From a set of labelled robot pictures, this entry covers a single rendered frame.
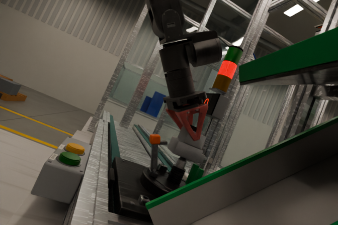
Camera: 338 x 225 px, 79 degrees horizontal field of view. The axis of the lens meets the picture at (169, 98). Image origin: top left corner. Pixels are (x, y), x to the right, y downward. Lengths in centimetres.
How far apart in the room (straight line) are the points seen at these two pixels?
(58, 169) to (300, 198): 36
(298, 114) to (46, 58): 916
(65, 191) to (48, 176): 4
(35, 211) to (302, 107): 48
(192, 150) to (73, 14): 916
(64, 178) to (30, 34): 935
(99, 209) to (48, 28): 931
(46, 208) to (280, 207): 41
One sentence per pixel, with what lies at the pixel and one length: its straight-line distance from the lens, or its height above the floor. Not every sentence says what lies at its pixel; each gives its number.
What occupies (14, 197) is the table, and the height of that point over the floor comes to 86.
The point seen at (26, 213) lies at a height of 86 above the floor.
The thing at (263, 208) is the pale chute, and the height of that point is 107.
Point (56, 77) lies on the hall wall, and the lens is 906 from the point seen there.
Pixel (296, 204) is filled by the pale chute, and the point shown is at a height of 109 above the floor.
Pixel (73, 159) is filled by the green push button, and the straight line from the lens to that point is 44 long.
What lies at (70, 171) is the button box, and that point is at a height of 96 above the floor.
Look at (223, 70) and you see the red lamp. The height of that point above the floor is 133.
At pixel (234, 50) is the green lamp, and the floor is 140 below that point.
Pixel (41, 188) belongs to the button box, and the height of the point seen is 92.
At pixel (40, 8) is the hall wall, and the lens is 987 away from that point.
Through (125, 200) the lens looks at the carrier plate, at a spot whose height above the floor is 97.
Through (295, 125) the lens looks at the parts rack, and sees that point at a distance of 32.
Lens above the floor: 112
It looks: 4 degrees up
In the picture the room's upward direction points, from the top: 23 degrees clockwise
